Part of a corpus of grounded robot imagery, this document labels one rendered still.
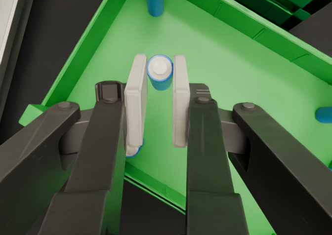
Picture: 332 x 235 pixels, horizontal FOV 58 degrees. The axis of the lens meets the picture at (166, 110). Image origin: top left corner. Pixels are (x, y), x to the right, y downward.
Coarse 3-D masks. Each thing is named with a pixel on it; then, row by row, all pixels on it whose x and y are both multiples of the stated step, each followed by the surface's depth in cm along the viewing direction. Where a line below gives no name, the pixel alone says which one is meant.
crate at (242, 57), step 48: (144, 0) 34; (192, 0) 33; (96, 48) 34; (144, 48) 34; (192, 48) 34; (240, 48) 34; (288, 48) 31; (48, 96) 29; (240, 96) 34; (288, 96) 34; (144, 144) 34; (240, 192) 34
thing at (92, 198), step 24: (96, 96) 13; (120, 96) 13; (96, 120) 11; (120, 120) 11; (96, 144) 10; (120, 144) 11; (72, 168) 9; (96, 168) 9; (120, 168) 10; (72, 192) 7; (96, 192) 7; (120, 192) 10; (48, 216) 6; (72, 216) 6; (96, 216) 6; (120, 216) 10
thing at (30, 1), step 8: (24, 0) 63; (32, 0) 66; (24, 8) 64; (24, 16) 65; (24, 24) 65; (16, 32) 63; (24, 32) 66; (16, 40) 64; (16, 48) 65; (16, 56) 66; (8, 64) 63; (8, 72) 64; (8, 80) 65; (0, 88) 63; (8, 88) 66; (0, 96) 64; (0, 104) 64; (0, 112) 65
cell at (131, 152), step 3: (126, 144) 27; (126, 147) 27; (138, 147) 27; (141, 147) 30; (126, 150) 27; (129, 150) 27; (132, 150) 27; (135, 150) 27; (138, 150) 27; (126, 153) 27; (129, 153) 27; (132, 153) 27; (135, 153) 27; (126, 156) 27; (129, 156) 27; (132, 156) 27
